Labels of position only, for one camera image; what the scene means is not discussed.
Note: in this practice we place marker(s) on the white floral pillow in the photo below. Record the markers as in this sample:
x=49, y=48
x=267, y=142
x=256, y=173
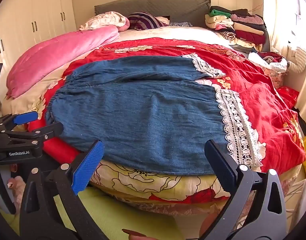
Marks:
x=105, y=20

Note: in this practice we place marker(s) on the blue denim pants lace trim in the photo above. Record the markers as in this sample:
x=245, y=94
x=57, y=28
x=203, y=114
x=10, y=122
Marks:
x=143, y=115

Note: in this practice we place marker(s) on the red and white clothes heap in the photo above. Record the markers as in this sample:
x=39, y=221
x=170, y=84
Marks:
x=272, y=60

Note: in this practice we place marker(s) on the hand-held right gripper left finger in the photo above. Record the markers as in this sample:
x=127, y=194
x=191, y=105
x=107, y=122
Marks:
x=86, y=166

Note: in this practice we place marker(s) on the pink plush toy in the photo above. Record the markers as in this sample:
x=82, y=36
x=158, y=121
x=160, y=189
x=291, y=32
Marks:
x=16, y=190

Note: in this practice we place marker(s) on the cream curtain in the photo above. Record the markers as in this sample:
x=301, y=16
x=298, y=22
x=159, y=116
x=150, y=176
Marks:
x=277, y=17

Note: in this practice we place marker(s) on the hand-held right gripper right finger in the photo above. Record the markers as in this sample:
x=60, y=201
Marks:
x=221, y=166

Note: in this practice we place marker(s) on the purple striped cloth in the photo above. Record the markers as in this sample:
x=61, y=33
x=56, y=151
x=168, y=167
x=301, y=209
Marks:
x=144, y=20

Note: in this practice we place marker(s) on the pink quilt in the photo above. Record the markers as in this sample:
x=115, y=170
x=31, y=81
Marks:
x=55, y=52

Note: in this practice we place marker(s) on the grey patterned cloth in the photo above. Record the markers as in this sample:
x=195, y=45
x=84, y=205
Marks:
x=180, y=24

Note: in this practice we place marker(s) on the grey padded headboard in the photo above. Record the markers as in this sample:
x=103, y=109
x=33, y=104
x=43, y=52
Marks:
x=155, y=6

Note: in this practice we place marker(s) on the red embroidered bedspread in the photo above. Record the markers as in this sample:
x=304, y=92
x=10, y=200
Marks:
x=265, y=110

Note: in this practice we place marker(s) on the stack of folded clothes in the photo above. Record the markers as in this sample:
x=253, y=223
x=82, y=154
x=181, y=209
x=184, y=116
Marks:
x=242, y=27

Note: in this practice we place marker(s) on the yellow-green floor mat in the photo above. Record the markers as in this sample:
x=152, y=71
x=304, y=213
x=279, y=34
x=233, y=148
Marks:
x=123, y=215

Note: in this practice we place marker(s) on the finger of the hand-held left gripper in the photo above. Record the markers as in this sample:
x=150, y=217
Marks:
x=25, y=118
x=51, y=129

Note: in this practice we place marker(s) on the red foam tube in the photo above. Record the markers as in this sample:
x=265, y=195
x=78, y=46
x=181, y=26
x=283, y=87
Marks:
x=60, y=151

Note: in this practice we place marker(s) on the white puffy jacket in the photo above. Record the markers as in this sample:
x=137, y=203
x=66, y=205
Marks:
x=299, y=58

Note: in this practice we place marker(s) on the cream wardrobe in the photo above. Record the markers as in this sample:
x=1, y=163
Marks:
x=30, y=17

